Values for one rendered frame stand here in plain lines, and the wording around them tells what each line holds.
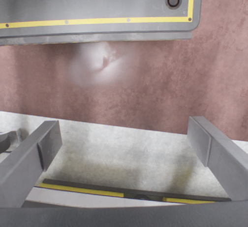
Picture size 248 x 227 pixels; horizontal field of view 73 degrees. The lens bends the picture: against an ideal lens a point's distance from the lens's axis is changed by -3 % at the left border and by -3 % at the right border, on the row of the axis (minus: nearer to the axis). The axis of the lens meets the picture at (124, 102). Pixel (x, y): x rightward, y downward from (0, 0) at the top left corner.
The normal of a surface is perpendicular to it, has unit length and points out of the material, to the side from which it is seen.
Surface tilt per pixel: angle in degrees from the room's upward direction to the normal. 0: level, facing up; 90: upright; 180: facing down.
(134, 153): 0
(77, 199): 90
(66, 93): 0
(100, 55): 0
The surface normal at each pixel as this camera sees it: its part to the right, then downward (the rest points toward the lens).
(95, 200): 0.15, -0.94
